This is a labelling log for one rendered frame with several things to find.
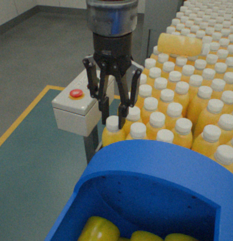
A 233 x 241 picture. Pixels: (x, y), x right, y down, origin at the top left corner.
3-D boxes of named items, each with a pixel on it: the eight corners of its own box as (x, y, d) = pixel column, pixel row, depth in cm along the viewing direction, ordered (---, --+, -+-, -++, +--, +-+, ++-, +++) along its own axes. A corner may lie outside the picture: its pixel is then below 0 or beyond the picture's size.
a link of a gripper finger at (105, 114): (104, 103, 52) (101, 102, 53) (104, 125, 57) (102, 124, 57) (109, 96, 55) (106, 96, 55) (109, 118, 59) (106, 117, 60)
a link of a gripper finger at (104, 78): (107, 63, 45) (101, 60, 45) (99, 104, 53) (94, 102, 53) (114, 55, 47) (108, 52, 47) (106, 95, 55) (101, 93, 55)
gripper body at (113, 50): (82, 33, 40) (87, 78, 47) (127, 40, 38) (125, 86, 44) (100, 20, 45) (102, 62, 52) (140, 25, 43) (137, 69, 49)
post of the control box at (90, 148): (97, 239, 139) (79, 115, 71) (100, 233, 141) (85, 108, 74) (103, 242, 137) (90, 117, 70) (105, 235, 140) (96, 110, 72)
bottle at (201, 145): (207, 185, 64) (226, 146, 52) (183, 180, 65) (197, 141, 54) (206, 166, 68) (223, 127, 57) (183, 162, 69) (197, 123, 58)
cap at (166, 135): (159, 146, 53) (160, 141, 51) (154, 135, 56) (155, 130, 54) (174, 144, 53) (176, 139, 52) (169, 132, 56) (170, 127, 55)
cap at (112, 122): (123, 124, 59) (124, 118, 57) (116, 132, 56) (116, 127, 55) (111, 118, 60) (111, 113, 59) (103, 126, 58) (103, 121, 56)
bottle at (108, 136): (128, 161, 70) (130, 122, 59) (117, 176, 66) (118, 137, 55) (110, 152, 72) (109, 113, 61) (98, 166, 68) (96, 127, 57)
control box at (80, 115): (57, 128, 66) (50, 100, 59) (88, 92, 80) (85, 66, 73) (87, 137, 63) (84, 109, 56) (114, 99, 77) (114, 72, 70)
